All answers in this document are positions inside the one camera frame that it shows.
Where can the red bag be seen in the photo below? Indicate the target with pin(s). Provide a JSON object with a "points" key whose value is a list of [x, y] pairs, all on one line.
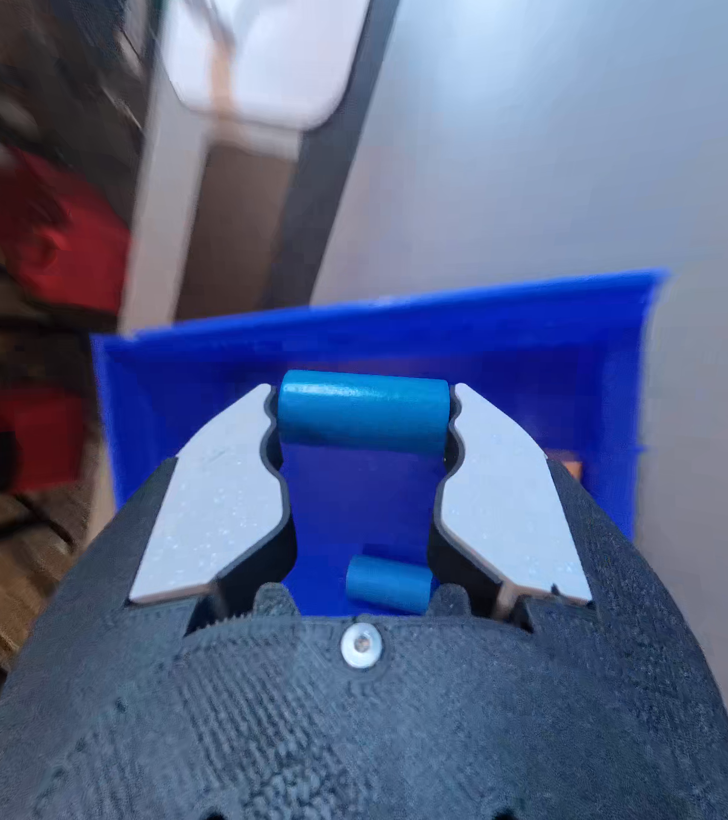
{"points": [[31, 435], [69, 243]]}

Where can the blue plastic bin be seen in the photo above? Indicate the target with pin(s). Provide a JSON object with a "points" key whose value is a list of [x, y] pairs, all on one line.
{"points": [[364, 339]]}

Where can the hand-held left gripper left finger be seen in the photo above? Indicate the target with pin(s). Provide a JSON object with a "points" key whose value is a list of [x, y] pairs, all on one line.
{"points": [[210, 506]]}

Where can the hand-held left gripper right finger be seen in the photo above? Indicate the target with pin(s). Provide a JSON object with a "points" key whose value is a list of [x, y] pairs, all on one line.
{"points": [[504, 512]]}

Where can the blue wooden cylinder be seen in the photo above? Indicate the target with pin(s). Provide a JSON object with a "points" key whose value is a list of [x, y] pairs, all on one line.
{"points": [[389, 583], [364, 410]]}

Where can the white document stand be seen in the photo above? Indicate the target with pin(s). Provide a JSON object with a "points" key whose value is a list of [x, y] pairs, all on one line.
{"points": [[261, 64]]}

